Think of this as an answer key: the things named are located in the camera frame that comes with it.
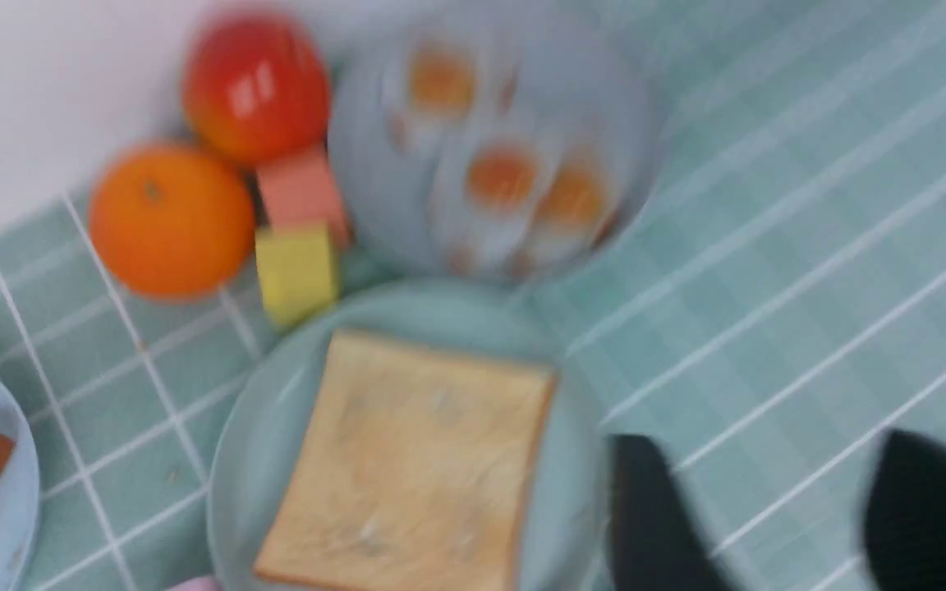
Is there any green sandwich plate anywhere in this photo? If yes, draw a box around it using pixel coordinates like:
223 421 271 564
206 279 611 590

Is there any grey egg plate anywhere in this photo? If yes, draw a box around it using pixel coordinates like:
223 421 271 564
327 1 661 283

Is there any fried egg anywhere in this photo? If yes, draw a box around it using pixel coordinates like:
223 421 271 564
427 135 559 277
380 34 519 156
521 151 618 270

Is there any orange fruit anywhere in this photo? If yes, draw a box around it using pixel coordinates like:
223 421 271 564
87 141 256 300

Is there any yellow foam cube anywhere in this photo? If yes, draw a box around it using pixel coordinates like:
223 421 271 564
255 223 341 329

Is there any salmon foam cube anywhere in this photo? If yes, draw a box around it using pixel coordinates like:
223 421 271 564
255 144 352 250

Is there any red tomato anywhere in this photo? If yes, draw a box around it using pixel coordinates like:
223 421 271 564
181 5 331 167

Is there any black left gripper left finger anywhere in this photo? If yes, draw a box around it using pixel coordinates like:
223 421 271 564
608 435 733 590

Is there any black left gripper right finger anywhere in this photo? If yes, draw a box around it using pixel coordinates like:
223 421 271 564
862 429 946 590

